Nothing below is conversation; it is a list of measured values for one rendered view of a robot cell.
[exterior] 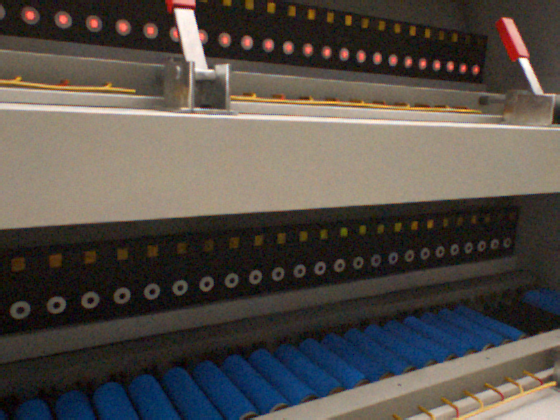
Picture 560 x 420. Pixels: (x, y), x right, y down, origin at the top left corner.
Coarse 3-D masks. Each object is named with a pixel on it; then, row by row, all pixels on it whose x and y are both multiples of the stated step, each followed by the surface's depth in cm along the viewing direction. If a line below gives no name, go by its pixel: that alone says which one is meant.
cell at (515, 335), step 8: (456, 312) 47; (464, 312) 46; (472, 312) 46; (480, 320) 45; (488, 320) 44; (496, 320) 44; (496, 328) 43; (504, 328) 43; (512, 328) 43; (512, 336) 42; (520, 336) 42
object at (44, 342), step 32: (512, 256) 57; (544, 256) 58; (320, 288) 44; (352, 288) 46; (384, 288) 48; (96, 320) 35; (128, 320) 36; (160, 320) 37; (192, 320) 38; (224, 320) 40; (0, 352) 32; (32, 352) 33; (160, 384) 35; (544, 384) 38; (480, 416) 34; (512, 416) 34; (544, 416) 34
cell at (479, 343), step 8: (424, 320) 44; (432, 320) 44; (440, 320) 44; (440, 328) 43; (448, 328) 42; (456, 328) 42; (456, 336) 42; (464, 336) 41; (472, 336) 41; (472, 344) 40; (480, 344) 40; (488, 344) 40
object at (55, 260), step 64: (0, 256) 31; (64, 256) 33; (128, 256) 35; (192, 256) 38; (256, 256) 41; (320, 256) 44; (384, 256) 48; (448, 256) 52; (0, 320) 32; (64, 320) 34
